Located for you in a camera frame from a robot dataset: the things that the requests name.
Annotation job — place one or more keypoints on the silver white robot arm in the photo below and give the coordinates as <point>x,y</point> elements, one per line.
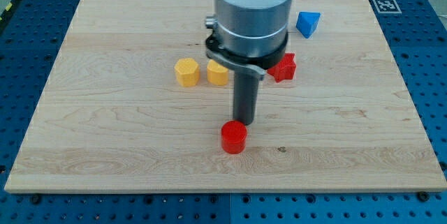
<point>248,36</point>

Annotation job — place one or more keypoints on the red star block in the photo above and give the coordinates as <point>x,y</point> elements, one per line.
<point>285,69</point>

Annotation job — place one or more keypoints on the yellow rounded block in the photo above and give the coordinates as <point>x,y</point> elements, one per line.
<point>217,74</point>

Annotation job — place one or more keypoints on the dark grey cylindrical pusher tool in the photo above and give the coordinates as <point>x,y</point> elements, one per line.
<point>245,91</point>

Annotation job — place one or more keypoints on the red cylinder block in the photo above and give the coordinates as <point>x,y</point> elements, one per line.
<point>233,137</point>

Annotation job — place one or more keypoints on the yellow hexagon block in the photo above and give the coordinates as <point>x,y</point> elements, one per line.
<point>187,72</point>

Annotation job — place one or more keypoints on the light wooden board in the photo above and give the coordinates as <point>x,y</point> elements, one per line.
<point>113,119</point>

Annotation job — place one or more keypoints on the blue triangular block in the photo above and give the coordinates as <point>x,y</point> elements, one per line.
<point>307,23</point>

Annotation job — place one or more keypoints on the white fiducial marker tag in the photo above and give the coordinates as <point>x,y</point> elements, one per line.
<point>387,6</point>

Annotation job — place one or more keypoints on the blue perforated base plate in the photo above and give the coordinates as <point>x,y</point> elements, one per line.
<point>29,45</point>

